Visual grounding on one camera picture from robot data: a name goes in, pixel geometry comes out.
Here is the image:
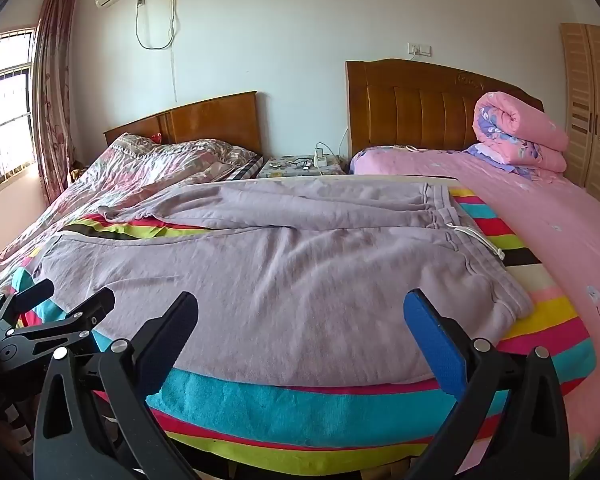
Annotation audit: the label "air conditioner power cable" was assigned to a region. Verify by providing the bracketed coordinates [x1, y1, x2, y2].
[135, 0, 177, 106]

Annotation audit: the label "folded pink floral quilt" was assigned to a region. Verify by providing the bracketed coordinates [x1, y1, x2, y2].
[467, 91, 571, 181]

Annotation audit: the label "tall wooden headboard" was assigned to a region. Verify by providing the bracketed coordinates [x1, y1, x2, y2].
[345, 58, 545, 171]

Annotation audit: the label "barred window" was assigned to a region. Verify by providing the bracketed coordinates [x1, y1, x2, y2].
[0, 27, 38, 196]

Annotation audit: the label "lilac pants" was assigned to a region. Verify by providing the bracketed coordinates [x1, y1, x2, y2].
[32, 180, 533, 388]

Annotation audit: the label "striped blanket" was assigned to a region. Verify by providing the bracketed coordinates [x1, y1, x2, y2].
[0, 185, 598, 471]

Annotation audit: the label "nightstand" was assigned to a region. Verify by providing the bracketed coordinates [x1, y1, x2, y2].
[257, 155, 347, 180]

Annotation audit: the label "red patterned curtain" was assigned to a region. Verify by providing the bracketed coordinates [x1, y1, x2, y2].
[31, 0, 78, 206]

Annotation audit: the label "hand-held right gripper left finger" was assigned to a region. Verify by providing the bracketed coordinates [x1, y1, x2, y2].
[32, 291, 201, 480]

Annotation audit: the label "light wooden wardrobe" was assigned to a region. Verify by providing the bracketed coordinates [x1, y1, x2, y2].
[559, 22, 600, 206]

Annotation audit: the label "checkered pillow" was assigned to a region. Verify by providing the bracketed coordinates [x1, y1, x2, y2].
[227, 152, 267, 181]

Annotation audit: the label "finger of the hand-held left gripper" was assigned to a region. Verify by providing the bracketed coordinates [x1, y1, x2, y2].
[2, 287, 116, 358]
[0, 279, 56, 328]

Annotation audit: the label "low wooden headboard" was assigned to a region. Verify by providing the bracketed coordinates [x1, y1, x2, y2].
[103, 91, 263, 156]

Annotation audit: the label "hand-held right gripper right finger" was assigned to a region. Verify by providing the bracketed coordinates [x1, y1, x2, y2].
[404, 289, 571, 480]

